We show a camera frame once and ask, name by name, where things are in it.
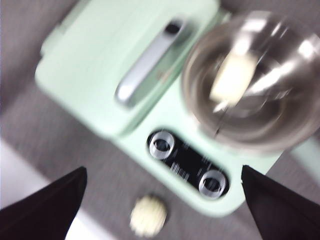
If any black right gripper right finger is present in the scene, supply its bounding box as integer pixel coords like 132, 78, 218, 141
240, 164, 320, 240

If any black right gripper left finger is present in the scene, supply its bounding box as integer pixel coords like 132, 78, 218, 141
0, 166, 88, 240

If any pleated white steamed bun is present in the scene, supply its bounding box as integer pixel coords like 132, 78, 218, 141
129, 193, 168, 237

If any smooth white steamed bun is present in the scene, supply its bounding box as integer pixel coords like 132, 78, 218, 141
209, 49, 259, 106

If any silver black control knob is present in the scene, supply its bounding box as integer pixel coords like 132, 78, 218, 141
198, 170, 228, 199
148, 131, 175, 160

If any mint green multi cooker appliance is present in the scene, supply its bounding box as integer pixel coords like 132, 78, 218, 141
34, 0, 320, 219

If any mint green pot with handle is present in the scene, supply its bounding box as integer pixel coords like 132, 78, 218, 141
180, 10, 320, 165

